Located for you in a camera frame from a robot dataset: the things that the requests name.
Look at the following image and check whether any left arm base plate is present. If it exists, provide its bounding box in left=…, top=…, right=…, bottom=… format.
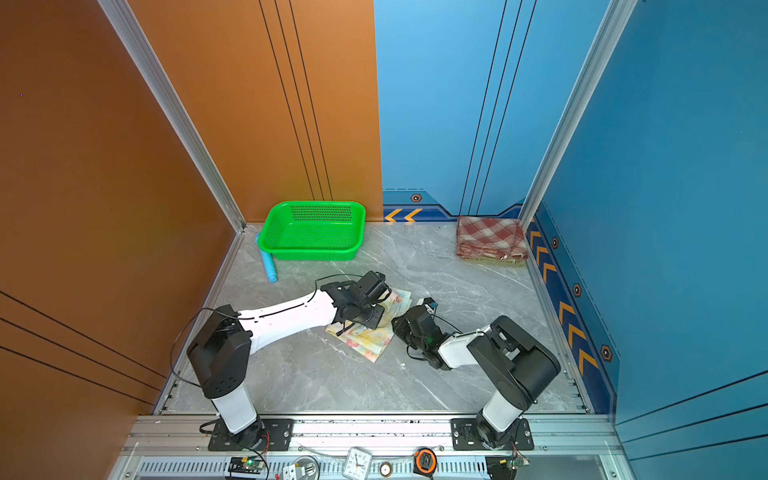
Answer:
left=199, top=417, right=295, bottom=453

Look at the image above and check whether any light blue tube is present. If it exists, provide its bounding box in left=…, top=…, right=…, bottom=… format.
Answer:
left=254, top=234, right=278, bottom=283

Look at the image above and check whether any olive green skirt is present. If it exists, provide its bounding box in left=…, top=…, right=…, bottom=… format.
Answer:
left=466, top=257, right=526, bottom=268

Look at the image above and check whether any small tape roll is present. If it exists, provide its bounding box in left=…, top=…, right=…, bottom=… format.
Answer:
left=379, top=461, right=394, bottom=478

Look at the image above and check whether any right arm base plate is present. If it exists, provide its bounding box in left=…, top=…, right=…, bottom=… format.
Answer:
left=450, top=416, right=535, bottom=451

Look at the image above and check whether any white power plug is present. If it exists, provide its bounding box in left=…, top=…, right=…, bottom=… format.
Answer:
left=281, top=463, right=305, bottom=480

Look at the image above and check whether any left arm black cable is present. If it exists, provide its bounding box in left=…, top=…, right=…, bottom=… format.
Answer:
left=169, top=307, right=223, bottom=388

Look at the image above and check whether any cream yellow cloth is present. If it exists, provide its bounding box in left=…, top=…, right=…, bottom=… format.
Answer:
left=325, top=288, right=413, bottom=362

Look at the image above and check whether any green plastic basket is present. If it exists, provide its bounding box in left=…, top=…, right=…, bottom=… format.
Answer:
left=258, top=201, right=367, bottom=261

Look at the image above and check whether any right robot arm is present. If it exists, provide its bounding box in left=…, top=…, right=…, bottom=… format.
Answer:
left=392, top=304, right=561, bottom=449

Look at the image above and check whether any green circuit board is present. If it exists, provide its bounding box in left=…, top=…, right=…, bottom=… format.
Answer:
left=227, top=456, right=270, bottom=479

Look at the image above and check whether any right small circuit board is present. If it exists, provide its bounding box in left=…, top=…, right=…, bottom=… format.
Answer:
left=503, top=455, right=530, bottom=470

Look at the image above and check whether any red plaid skirt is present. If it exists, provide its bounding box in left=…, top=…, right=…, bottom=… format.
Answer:
left=456, top=216, right=528, bottom=262

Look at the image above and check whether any white square clock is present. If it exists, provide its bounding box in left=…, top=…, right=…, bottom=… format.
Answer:
left=342, top=447, right=373, bottom=480

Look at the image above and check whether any orange black tape measure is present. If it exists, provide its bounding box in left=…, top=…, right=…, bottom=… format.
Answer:
left=413, top=448, right=438, bottom=479

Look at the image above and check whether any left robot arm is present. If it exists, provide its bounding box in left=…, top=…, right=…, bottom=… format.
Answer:
left=186, top=271, right=392, bottom=451

